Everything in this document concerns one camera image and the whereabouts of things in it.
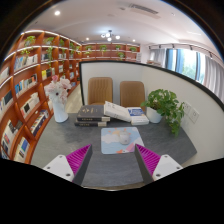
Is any green plant in white pot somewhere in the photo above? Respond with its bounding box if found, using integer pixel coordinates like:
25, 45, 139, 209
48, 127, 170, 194
140, 88, 185, 137

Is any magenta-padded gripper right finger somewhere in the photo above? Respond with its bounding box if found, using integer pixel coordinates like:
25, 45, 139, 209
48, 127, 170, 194
134, 143, 184, 185

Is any window with sheer curtains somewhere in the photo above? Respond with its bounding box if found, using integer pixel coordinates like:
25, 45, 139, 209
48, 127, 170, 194
148, 43, 224, 101

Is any white vase with pink flowers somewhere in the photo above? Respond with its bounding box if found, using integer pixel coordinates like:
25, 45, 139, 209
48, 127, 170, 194
44, 74, 73, 124

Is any tan upholstered chair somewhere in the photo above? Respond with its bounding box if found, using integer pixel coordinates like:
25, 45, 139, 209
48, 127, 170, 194
87, 76, 114, 106
119, 80, 147, 108

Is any white wall socket panel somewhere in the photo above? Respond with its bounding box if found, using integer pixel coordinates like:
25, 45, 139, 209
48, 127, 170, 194
182, 101, 200, 124

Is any pastel cartoon print mouse pad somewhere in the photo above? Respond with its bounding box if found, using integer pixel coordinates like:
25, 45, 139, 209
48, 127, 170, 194
100, 126, 145, 155

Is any thick white book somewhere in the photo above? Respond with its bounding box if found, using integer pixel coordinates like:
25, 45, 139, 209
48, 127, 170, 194
103, 100, 133, 123

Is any orange wooden bookshelf unit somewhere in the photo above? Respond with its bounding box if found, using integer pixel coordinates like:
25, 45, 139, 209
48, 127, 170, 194
0, 29, 83, 164

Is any ceiling spotlight cluster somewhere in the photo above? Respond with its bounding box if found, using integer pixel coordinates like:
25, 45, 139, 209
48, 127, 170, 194
99, 29, 122, 43

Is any wooden wall shelf with plants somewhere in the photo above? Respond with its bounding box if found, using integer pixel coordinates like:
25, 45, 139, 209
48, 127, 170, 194
80, 42, 141, 63

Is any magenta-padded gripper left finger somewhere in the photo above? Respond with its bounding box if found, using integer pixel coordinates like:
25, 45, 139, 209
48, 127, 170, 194
43, 143, 94, 186

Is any white computer mouse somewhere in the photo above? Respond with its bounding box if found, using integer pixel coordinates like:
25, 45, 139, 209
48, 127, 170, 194
118, 130, 132, 146

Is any blue and white book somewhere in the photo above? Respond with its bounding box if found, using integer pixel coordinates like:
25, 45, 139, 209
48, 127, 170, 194
126, 106, 150, 126

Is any thick dark hardcover book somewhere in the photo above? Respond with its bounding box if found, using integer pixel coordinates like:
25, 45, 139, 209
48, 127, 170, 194
76, 104, 111, 123

